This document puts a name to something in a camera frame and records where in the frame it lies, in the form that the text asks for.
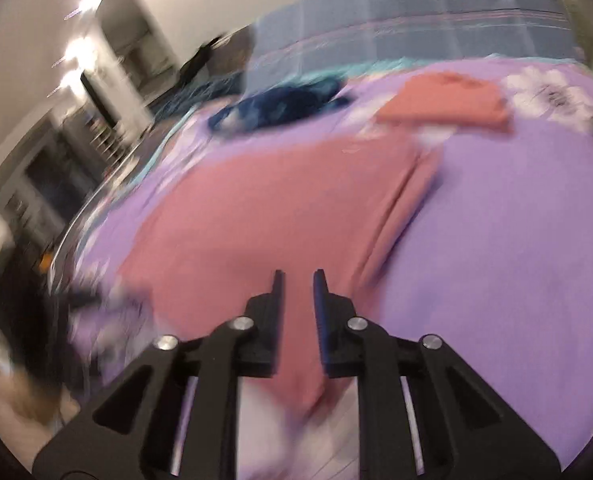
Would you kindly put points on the black garment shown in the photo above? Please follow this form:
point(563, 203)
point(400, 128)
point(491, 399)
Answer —
point(211, 55)

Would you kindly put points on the pink long-sleeve shirt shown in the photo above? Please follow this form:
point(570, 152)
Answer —
point(276, 210)

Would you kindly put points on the navy star-print garment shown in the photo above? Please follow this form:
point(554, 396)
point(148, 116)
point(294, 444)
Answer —
point(276, 102)

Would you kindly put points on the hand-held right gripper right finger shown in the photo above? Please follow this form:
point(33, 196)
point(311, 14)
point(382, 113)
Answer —
point(322, 330)

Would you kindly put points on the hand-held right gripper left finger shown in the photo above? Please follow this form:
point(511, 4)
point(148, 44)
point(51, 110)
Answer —
point(275, 320)

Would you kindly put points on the blue plaid pillow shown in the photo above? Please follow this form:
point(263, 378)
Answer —
point(401, 5)

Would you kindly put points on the folded orange garment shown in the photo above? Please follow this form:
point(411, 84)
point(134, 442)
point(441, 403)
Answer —
point(446, 102)

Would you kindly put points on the teal fuzzy blanket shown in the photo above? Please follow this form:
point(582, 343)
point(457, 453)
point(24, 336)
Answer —
point(201, 97)

